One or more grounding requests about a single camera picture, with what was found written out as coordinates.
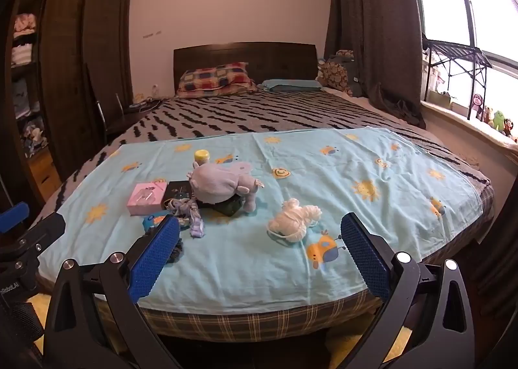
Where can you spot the black metal rack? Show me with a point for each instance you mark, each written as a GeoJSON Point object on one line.
{"type": "Point", "coordinates": [457, 52]}

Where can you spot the pink folded clothes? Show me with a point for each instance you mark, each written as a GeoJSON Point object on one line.
{"type": "Point", "coordinates": [25, 25]}

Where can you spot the plaid mattress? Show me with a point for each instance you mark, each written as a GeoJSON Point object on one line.
{"type": "Point", "coordinates": [243, 320]}

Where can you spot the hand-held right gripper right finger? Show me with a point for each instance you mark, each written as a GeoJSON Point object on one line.
{"type": "Point", "coordinates": [364, 259]}

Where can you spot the white folded clothes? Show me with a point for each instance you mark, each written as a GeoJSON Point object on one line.
{"type": "Point", "coordinates": [22, 54]}

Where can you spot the dark nightstand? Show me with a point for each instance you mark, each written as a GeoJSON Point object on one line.
{"type": "Point", "coordinates": [129, 116]}

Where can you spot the blue striped cloth strip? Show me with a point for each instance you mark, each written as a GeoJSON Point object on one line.
{"type": "Point", "coordinates": [195, 223]}

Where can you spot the light blue printed sheet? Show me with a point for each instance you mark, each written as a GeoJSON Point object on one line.
{"type": "Point", "coordinates": [344, 191]}

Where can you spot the dark green object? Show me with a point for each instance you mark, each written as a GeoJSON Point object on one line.
{"type": "Point", "coordinates": [230, 207]}

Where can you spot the dark wooden wardrobe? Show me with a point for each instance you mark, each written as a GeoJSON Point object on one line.
{"type": "Point", "coordinates": [81, 69]}

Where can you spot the black scrunchie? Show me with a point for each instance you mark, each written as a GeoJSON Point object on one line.
{"type": "Point", "coordinates": [177, 249]}

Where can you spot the black box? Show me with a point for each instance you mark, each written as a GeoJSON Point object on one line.
{"type": "Point", "coordinates": [178, 193]}

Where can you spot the metal chair frame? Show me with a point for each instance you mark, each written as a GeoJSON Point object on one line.
{"type": "Point", "coordinates": [101, 114]}

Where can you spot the zebra striped blanket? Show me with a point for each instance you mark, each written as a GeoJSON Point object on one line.
{"type": "Point", "coordinates": [263, 114]}

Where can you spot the pink box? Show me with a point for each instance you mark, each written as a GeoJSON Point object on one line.
{"type": "Point", "coordinates": [145, 198]}

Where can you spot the yellow lid jar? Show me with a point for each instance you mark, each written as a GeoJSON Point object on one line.
{"type": "Point", "coordinates": [202, 156]}

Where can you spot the colourful checked pillow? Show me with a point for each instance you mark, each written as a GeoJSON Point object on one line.
{"type": "Point", "coordinates": [216, 79]}

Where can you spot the brown patterned cushion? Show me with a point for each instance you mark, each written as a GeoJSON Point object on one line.
{"type": "Point", "coordinates": [336, 71]}

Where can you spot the brown curtain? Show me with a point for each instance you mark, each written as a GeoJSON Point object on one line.
{"type": "Point", "coordinates": [372, 29]}

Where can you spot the green stuffed toy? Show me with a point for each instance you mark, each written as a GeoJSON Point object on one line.
{"type": "Point", "coordinates": [498, 120]}

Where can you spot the window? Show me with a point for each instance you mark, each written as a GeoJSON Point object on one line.
{"type": "Point", "coordinates": [441, 1]}

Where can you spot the yellow fluffy rug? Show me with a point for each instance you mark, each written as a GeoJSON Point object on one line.
{"type": "Point", "coordinates": [34, 306]}

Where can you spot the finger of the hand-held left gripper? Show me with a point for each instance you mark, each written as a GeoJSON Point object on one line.
{"type": "Point", "coordinates": [42, 233]}
{"type": "Point", "coordinates": [12, 217]}

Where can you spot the teal pillow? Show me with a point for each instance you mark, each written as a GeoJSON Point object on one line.
{"type": "Point", "coordinates": [289, 85]}

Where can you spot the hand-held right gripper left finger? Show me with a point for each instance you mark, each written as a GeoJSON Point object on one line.
{"type": "Point", "coordinates": [156, 255]}

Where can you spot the blue wet wipe packet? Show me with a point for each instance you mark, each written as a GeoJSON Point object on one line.
{"type": "Point", "coordinates": [151, 221]}

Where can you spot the white plush toy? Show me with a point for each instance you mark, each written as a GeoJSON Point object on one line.
{"type": "Point", "coordinates": [293, 220]}

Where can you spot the blue folded clothes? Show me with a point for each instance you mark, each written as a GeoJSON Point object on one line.
{"type": "Point", "coordinates": [24, 100]}

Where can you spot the monkey stuffed toy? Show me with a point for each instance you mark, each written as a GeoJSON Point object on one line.
{"type": "Point", "coordinates": [478, 104]}

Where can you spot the dark wooden headboard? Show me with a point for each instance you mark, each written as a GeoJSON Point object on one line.
{"type": "Point", "coordinates": [275, 59]}

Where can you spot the blue plush toy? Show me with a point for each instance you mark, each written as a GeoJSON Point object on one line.
{"type": "Point", "coordinates": [220, 183]}

